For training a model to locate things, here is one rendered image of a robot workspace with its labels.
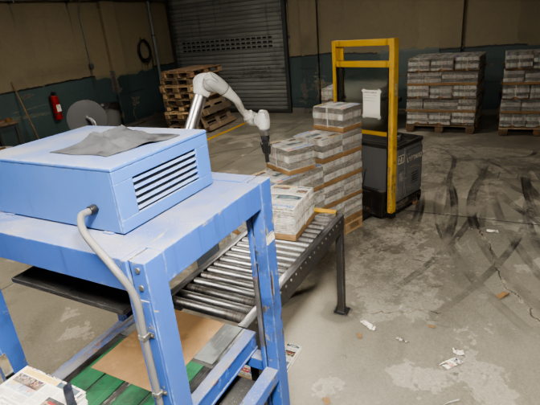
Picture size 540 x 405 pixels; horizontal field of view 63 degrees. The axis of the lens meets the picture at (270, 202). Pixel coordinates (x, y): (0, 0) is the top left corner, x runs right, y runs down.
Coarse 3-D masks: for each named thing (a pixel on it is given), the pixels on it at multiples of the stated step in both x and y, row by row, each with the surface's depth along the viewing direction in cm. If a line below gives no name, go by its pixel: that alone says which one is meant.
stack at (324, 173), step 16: (336, 160) 420; (256, 176) 394; (272, 176) 390; (288, 176) 386; (304, 176) 394; (320, 176) 410; (336, 176) 425; (320, 192) 413; (336, 192) 431; (336, 208) 435
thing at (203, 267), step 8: (232, 240) 286; (240, 240) 287; (224, 248) 277; (216, 256) 268; (208, 264) 260; (192, 272) 253; (200, 272) 252; (184, 280) 245; (192, 280) 246; (176, 288) 238; (184, 288) 240; (176, 296) 235
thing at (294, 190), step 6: (276, 186) 305; (282, 186) 304; (288, 186) 303; (294, 186) 302; (300, 186) 301; (276, 192) 296; (282, 192) 295; (288, 192) 294; (294, 192) 293; (300, 192) 292; (306, 192) 291; (312, 192) 298; (306, 198) 289; (312, 198) 299; (306, 204) 289; (312, 204) 301; (306, 210) 290; (312, 210) 303; (306, 216) 293
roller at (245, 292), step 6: (198, 282) 244; (204, 282) 243; (210, 282) 242; (216, 282) 241; (216, 288) 239; (222, 288) 237; (228, 288) 235; (234, 288) 234; (240, 288) 233; (246, 288) 232; (240, 294) 232; (246, 294) 230; (252, 294) 229
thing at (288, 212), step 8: (272, 200) 282; (280, 200) 281; (288, 200) 280; (296, 200) 279; (272, 208) 274; (280, 208) 272; (288, 208) 270; (296, 208) 271; (280, 216) 274; (288, 216) 272; (296, 216) 273; (280, 224) 277; (288, 224) 275; (296, 224) 276; (280, 232) 279; (288, 232) 276; (296, 232) 276
